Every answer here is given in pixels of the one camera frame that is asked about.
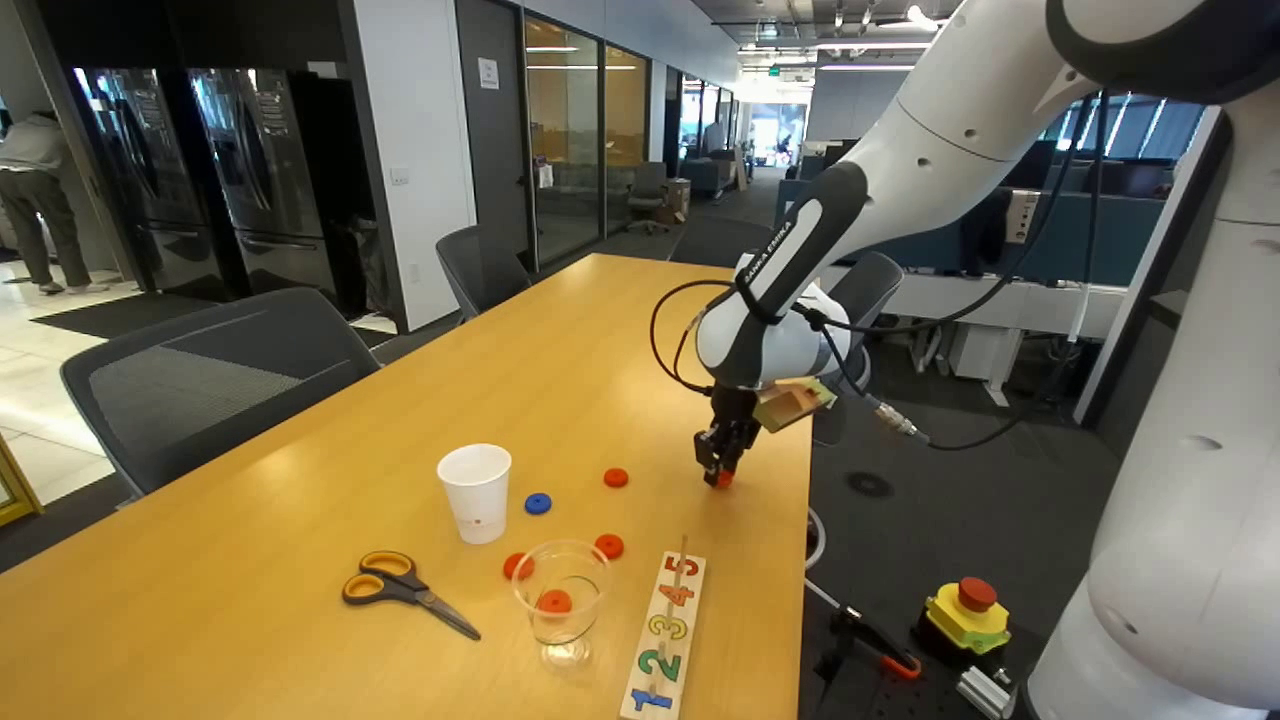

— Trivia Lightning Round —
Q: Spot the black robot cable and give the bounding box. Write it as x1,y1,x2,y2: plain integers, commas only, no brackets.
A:
645,91,1112,457

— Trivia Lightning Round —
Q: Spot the clear plastic cup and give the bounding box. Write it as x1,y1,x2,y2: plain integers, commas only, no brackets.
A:
511,542,612,664

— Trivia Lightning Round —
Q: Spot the red yellow emergency stop button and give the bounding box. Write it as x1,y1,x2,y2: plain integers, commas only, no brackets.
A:
922,576,1013,656

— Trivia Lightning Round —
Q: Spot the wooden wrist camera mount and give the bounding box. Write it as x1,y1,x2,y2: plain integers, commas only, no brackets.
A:
757,375,835,433

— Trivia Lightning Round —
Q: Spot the grey office chair right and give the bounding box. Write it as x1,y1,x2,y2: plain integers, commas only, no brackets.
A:
435,229,533,318

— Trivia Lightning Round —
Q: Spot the wooden number peg board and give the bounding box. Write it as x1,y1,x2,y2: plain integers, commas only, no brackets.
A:
618,546,707,720

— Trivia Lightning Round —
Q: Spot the grey mesh office chair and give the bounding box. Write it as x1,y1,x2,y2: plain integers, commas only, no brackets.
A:
59,289,381,491

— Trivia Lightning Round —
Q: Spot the blue disc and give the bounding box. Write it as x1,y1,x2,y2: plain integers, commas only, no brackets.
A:
523,491,553,518

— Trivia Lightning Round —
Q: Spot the white paper cup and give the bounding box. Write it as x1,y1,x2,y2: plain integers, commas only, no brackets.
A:
435,446,511,546

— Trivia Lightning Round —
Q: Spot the orange black tool on floor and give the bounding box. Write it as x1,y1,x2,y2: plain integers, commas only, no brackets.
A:
835,603,922,686

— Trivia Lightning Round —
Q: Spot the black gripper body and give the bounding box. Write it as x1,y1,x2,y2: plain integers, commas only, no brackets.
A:
710,389,758,460

